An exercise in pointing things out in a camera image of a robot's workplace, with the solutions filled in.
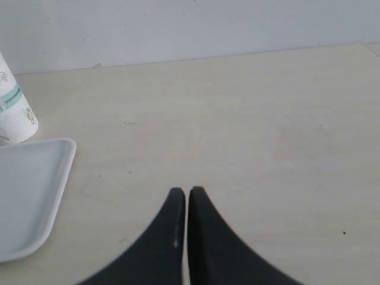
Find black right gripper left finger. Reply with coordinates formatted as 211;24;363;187
81;188;186;284

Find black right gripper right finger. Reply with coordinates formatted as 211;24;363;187
188;186;299;284

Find white printed paper towel roll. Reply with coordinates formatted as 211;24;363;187
1;57;39;146

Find white rectangular plastic tray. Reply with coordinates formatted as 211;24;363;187
1;138;77;263

